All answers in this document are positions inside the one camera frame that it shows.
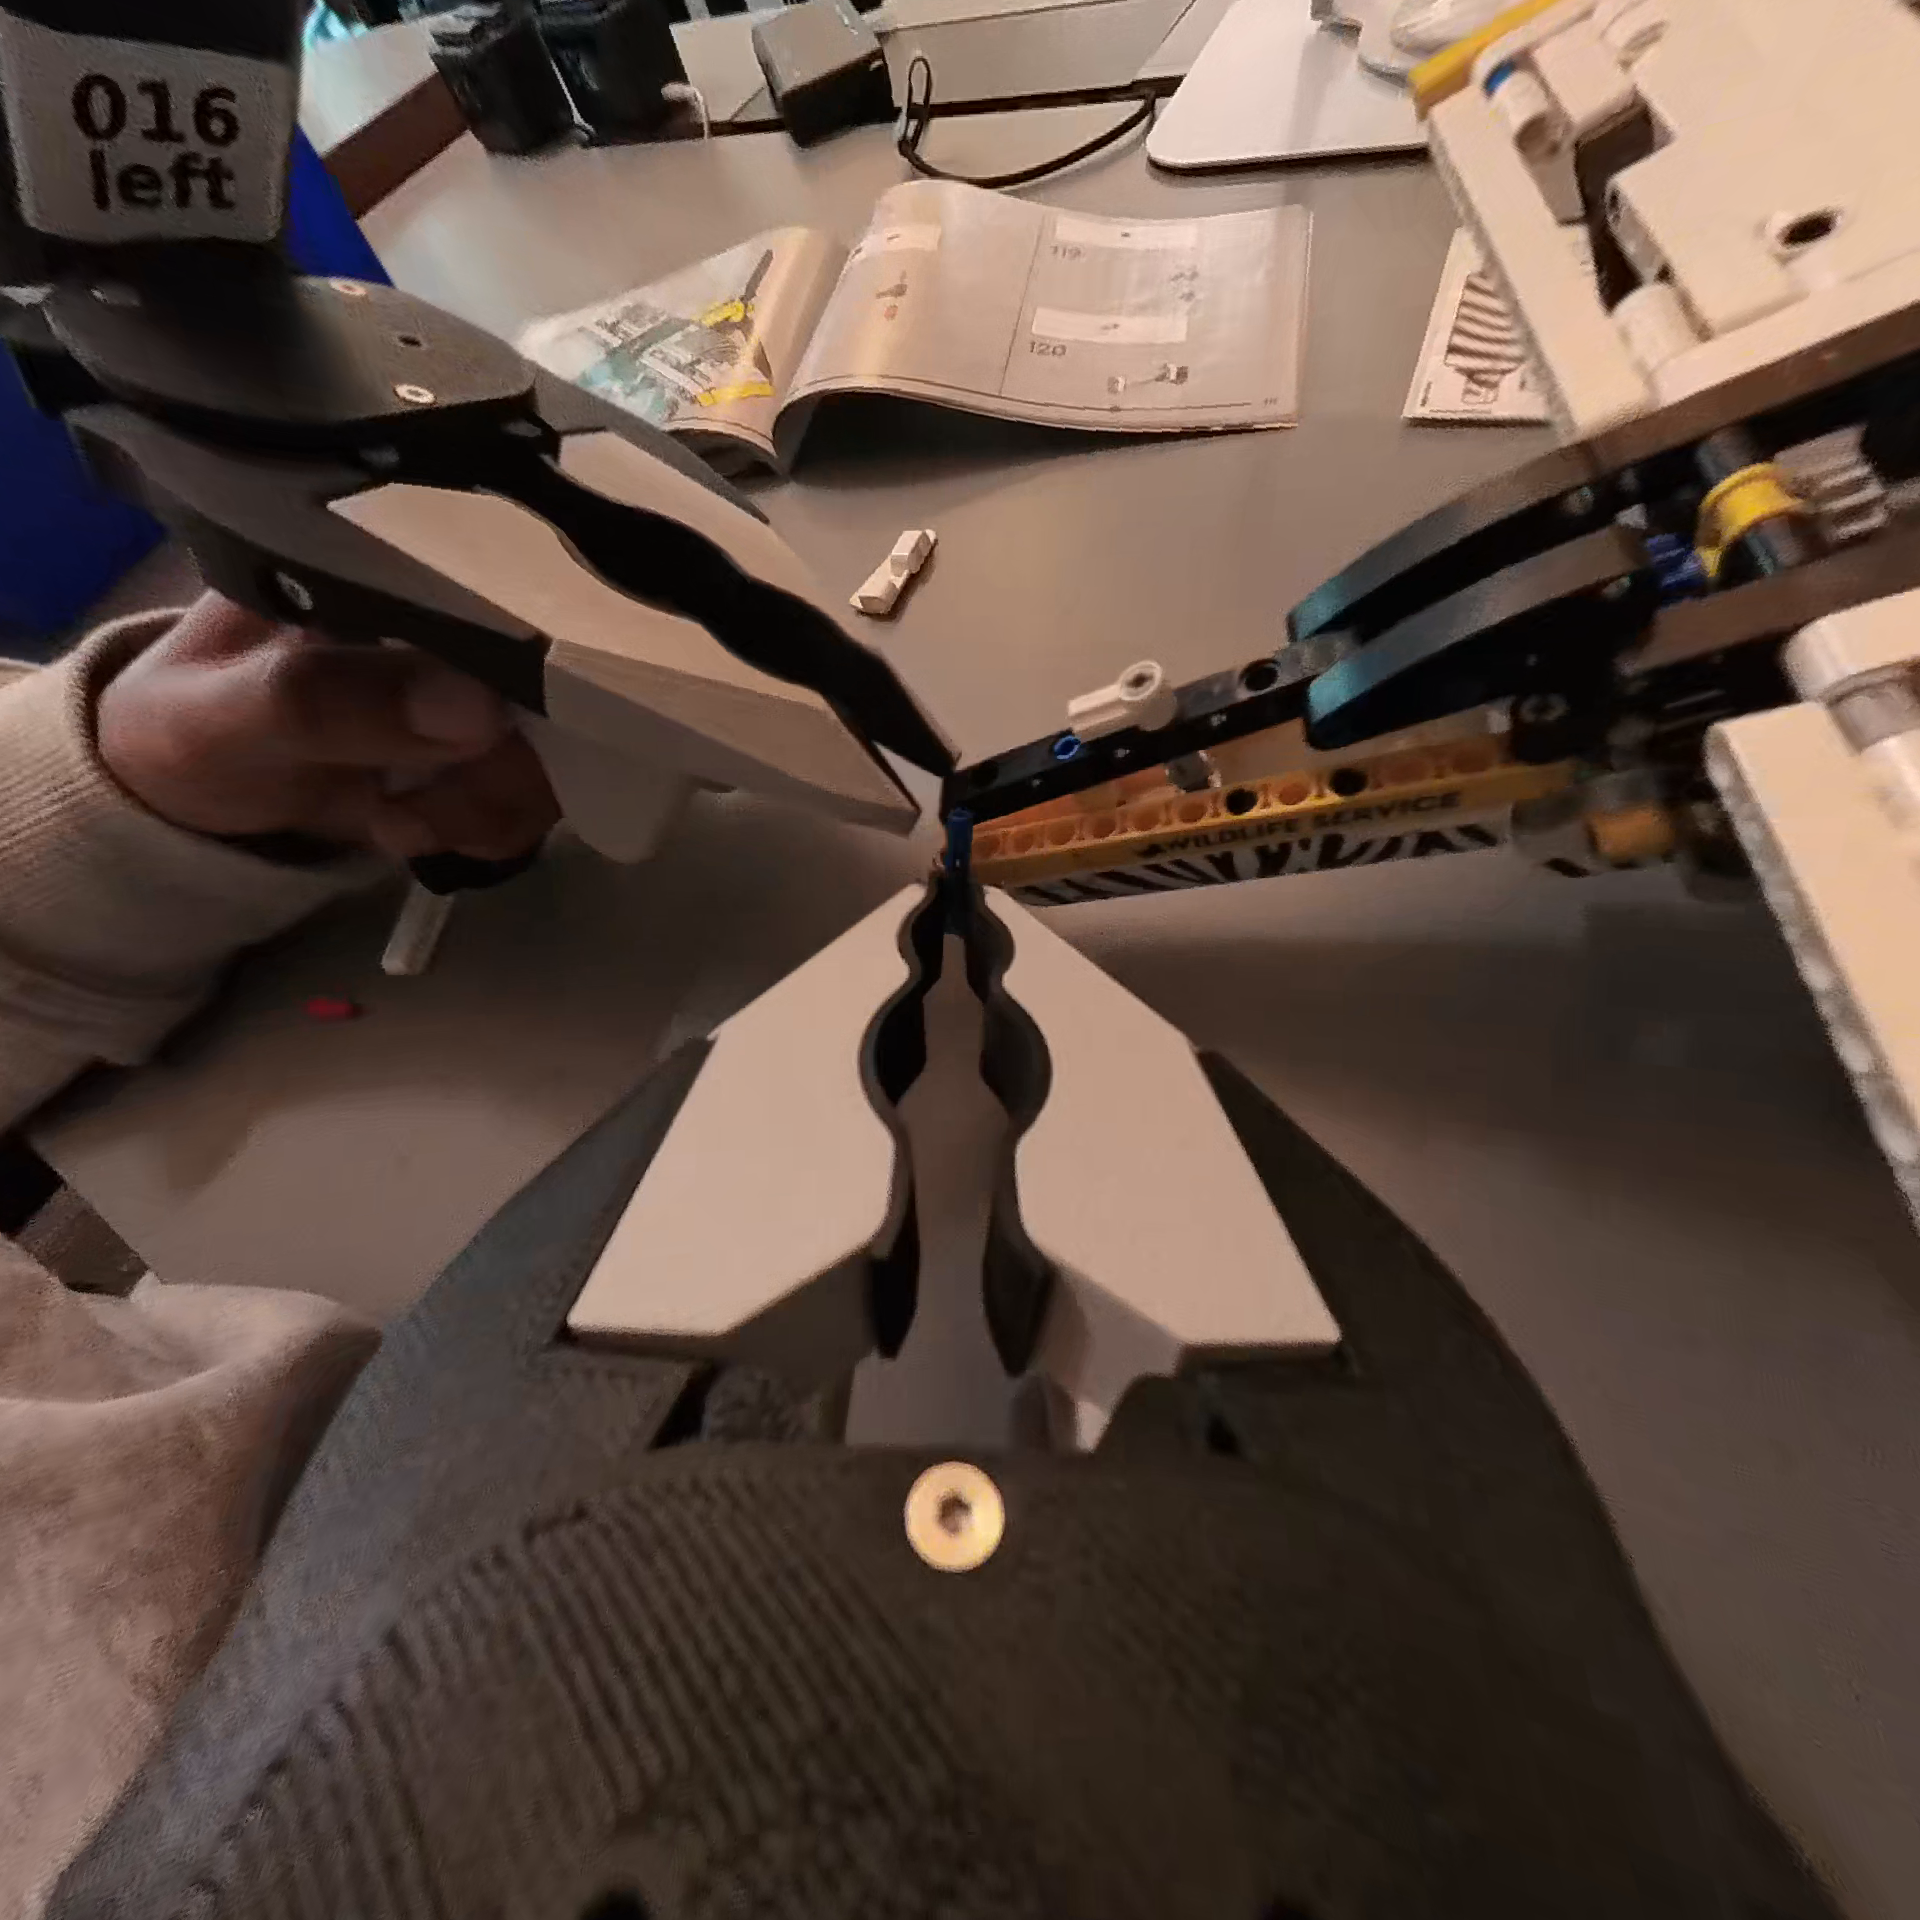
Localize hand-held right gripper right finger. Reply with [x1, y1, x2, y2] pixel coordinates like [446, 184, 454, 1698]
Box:
[963, 887, 1344, 1417]

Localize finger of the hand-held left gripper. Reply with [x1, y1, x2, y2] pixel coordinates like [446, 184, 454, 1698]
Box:
[489, 380, 963, 778]
[330, 473, 922, 838]

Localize white flat lego beam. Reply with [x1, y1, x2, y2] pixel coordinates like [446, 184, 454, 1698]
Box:
[377, 885, 458, 982]

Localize black battery chargers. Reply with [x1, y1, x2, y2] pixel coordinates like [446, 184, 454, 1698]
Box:
[425, 0, 692, 153]

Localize person's left hand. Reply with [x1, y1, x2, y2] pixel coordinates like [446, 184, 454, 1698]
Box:
[97, 589, 564, 875]

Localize person's left forearm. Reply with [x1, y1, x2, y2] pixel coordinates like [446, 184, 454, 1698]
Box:
[0, 607, 392, 1133]

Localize white yellow lego plane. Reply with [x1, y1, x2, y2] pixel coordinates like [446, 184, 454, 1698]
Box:
[937, 0, 1920, 1215]

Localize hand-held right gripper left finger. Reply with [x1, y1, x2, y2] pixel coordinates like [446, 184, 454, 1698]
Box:
[564, 885, 955, 1405]

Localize grey closed laptop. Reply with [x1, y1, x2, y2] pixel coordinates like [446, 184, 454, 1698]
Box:
[665, 0, 1200, 131]

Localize black power adapter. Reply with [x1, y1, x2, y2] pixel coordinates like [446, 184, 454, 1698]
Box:
[748, 5, 892, 146]

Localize zebra striped sticker sheet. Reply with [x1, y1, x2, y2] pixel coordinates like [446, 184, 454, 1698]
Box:
[1401, 220, 1556, 430]

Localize open instruction booklet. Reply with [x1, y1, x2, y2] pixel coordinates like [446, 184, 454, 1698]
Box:
[514, 184, 1312, 479]

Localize white lego panel piece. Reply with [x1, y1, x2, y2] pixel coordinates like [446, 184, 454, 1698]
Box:
[849, 525, 937, 618]

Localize person's grey hoodie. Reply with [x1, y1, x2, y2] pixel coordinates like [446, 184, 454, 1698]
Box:
[0, 1243, 377, 1920]

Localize blue plastic bin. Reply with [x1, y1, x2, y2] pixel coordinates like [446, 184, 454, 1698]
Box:
[0, 126, 392, 641]

